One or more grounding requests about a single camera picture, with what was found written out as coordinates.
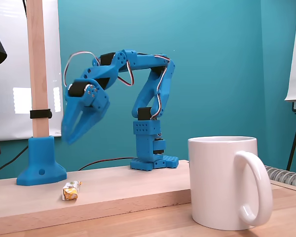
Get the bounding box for white ceramic mug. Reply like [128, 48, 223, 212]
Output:
[187, 135, 274, 232]

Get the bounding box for yellow white sweet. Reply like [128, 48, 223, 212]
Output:
[61, 180, 82, 202]

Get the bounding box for grey ribbed metal object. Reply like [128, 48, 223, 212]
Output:
[264, 165, 296, 190]

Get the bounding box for black strap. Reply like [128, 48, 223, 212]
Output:
[30, 109, 52, 119]

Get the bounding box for wooden post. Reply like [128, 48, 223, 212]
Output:
[26, 0, 50, 138]

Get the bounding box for raised wooden board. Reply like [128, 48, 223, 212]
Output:
[0, 159, 192, 234]

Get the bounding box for red and black cable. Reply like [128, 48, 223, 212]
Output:
[78, 157, 135, 171]

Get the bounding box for thick black cable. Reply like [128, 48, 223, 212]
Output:
[0, 145, 29, 175]

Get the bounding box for blue printed post base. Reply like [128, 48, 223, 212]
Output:
[16, 135, 67, 186]

